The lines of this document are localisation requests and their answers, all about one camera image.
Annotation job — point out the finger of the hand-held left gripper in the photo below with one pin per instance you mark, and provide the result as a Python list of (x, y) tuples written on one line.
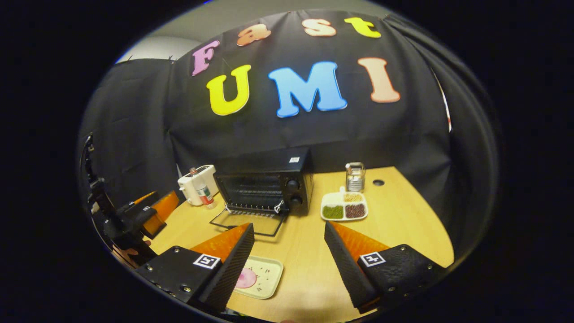
[(139, 201), (163, 211)]

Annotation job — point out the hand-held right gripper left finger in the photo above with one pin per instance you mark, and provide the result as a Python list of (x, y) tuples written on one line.
[(233, 264)]

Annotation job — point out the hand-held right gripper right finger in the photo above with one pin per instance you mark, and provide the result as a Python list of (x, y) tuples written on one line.
[(345, 269)]

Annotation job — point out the pink donut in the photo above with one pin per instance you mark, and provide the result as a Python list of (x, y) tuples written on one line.
[(247, 279)]

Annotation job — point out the cream food tray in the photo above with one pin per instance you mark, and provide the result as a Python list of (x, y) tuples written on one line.
[(267, 278)]

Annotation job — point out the black electric oven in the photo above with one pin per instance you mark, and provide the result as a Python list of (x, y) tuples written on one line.
[(269, 175)]

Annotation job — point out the white toaster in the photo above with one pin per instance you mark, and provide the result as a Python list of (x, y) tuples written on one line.
[(190, 186)]

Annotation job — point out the clear plastic bottle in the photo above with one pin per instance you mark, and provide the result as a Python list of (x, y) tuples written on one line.
[(204, 193)]

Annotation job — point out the green beans portion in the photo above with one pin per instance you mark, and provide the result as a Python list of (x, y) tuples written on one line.
[(332, 211)]

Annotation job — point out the red beans portion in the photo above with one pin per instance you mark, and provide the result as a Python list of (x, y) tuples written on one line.
[(355, 211)]

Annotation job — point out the white divided plate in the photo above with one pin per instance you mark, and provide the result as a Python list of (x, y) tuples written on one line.
[(343, 202)]

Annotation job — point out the yellow beans portion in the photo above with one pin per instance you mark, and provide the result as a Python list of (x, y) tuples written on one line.
[(353, 198)]

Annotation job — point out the black table grommet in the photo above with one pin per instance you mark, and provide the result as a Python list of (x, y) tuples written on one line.
[(378, 182)]

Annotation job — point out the black backdrop cloth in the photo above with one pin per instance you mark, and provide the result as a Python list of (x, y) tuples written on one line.
[(291, 134)]

